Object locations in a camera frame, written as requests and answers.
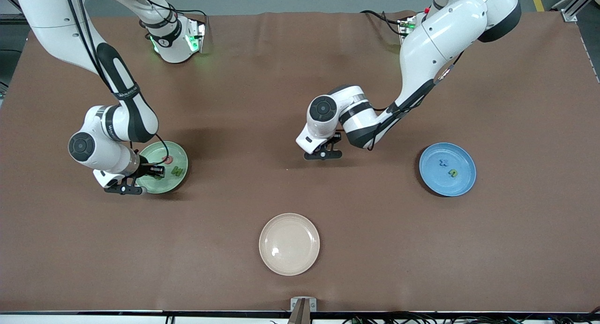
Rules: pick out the metal mount bracket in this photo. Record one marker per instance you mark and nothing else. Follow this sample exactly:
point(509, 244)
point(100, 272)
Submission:
point(294, 305)

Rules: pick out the brown table mat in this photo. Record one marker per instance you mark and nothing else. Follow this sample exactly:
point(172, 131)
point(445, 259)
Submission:
point(300, 197)

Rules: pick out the green plate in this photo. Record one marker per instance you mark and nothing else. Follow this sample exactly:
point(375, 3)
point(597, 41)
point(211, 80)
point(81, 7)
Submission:
point(173, 184)

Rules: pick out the blue plate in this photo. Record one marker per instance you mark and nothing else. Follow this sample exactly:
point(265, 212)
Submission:
point(436, 178)

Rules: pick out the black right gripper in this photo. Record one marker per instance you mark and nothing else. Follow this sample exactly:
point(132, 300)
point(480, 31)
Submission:
point(146, 169)

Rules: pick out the beige plate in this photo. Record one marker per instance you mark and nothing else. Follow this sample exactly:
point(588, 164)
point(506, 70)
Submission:
point(289, 244)

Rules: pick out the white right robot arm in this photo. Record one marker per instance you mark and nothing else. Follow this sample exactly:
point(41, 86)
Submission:
point(108, 153)

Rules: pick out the grey camera stand pole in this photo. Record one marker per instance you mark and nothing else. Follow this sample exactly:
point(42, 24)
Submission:
point(300, 315)

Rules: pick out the red foam letter G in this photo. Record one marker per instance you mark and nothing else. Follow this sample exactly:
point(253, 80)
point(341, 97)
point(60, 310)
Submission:
point(168, 160)

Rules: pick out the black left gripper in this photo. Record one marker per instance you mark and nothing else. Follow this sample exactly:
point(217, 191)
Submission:
point(334, 139)

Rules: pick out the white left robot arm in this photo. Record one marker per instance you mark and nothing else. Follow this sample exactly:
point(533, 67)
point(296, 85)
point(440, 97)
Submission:
point(436, 38)

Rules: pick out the blue foam letter x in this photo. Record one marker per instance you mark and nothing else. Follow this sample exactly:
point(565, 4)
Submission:
point(443, 163)

